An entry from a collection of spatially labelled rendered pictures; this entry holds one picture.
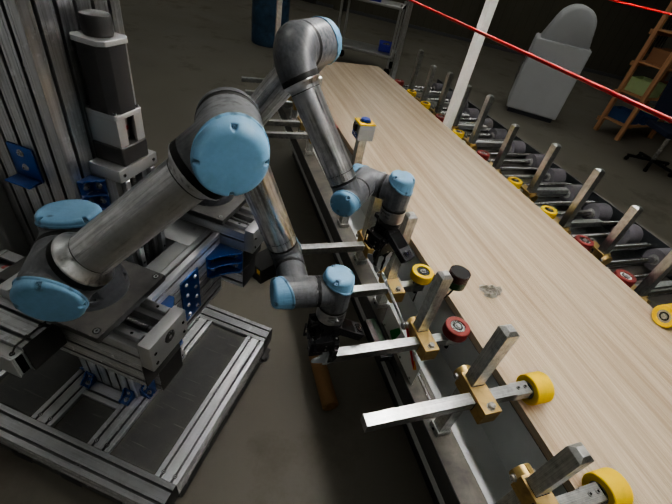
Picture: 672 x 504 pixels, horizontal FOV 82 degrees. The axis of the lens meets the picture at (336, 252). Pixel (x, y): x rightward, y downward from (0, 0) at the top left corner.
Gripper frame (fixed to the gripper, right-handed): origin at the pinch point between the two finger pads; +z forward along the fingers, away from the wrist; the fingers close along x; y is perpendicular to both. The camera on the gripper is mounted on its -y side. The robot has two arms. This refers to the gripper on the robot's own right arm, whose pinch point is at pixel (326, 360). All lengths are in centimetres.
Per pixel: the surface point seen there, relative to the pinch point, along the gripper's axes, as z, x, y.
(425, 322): -9.1, -2.3, -31.0
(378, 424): -13.4, 26.5, -3.1
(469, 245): -8, -38, -70
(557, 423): -8, 33, -53
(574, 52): -21, -426, -484
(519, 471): -14, 43, -30
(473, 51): -54, -160, -126
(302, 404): 83, -29, -9
